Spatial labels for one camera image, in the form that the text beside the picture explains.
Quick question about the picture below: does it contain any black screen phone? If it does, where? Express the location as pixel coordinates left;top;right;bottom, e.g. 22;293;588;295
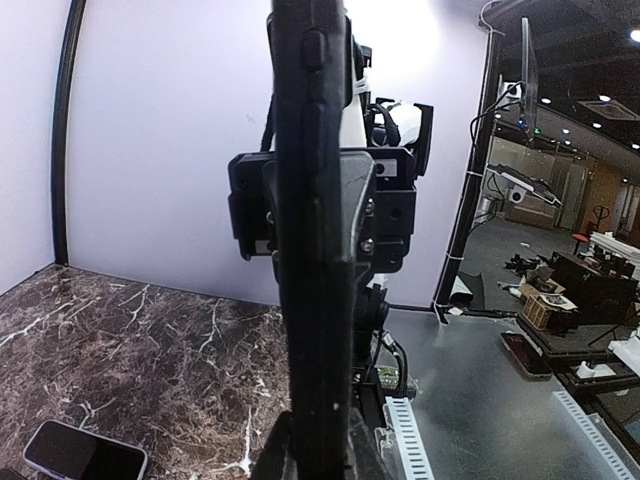
25;422;145;480

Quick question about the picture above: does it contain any lilac phone case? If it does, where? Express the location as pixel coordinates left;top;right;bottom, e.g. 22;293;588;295
22;419;149;480

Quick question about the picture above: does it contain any black corner post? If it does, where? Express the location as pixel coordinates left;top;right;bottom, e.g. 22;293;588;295
432;1;504;325
50;0;86;265

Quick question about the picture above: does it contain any black front rail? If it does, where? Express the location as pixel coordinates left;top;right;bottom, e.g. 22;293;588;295
352;369;397;479

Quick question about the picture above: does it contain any black right corner post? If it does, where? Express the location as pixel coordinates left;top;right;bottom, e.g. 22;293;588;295
432;1;504;325

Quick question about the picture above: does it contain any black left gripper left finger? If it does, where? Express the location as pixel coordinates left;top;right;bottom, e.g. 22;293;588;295
250;412;295;480

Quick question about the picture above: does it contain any black left corner post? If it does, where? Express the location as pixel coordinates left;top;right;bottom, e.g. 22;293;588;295
50;0;86;265

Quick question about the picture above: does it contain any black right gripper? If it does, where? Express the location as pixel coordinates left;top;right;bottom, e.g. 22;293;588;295
227;147;416;280

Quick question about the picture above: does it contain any white slotted cable duct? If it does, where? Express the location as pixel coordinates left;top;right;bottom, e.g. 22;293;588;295
384;397;434;480

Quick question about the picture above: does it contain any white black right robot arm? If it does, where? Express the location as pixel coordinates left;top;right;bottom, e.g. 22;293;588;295
228;44;434;369

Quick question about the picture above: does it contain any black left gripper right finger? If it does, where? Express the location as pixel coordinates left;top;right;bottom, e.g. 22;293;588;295
345;408;385;480

